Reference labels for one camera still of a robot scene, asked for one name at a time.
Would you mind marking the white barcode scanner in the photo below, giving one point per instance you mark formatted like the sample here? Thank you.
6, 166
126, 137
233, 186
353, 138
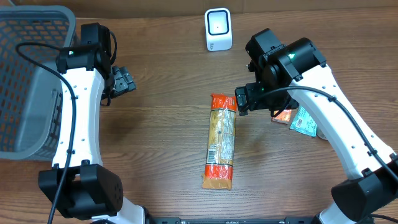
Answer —
218, 29

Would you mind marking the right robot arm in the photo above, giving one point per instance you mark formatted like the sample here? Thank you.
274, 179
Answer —
297, 74

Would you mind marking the green lid jar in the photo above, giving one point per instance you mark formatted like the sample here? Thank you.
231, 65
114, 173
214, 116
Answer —
320, 134

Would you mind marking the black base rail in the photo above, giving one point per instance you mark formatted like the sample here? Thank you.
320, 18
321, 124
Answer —
286, 220

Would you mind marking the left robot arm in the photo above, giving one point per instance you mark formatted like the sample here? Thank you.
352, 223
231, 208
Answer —
78, 185

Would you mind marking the small orange snack packet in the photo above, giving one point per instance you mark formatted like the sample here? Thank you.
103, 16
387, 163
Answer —
283, 117

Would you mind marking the orange spaghetti package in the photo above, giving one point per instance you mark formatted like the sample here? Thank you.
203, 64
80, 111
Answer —
218, 173

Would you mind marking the teal tissue packet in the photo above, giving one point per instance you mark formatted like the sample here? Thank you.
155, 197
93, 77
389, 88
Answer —
304, 123

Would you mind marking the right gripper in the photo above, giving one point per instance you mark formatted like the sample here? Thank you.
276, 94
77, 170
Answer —
243, 100

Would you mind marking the grey plastic shopping basket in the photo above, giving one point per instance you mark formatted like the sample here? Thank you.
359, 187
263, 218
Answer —
31, 97

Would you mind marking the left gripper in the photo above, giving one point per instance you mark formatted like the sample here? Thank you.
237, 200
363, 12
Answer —
123, 81

